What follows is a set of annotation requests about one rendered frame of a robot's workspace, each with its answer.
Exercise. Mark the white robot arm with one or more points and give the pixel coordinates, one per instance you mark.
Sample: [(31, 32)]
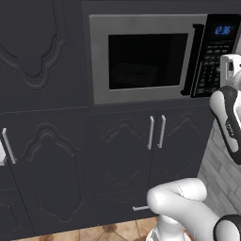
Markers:
[(185, 207)]

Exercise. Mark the dark small cupboard door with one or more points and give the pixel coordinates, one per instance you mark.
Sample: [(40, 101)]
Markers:
[(185, 144), (122, 150)]

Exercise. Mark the silver microwave door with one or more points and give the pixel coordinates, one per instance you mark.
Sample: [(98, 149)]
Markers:
[(100, 62)]

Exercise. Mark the dark large ornate cupboard door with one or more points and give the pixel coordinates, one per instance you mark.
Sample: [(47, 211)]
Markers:
[(50, 175)]

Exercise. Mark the silver and black microwave oven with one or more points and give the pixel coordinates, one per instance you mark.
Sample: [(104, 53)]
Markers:
[(216, 47)]

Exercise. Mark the dark drawer front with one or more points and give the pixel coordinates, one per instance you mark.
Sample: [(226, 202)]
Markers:
[(116, 208)]

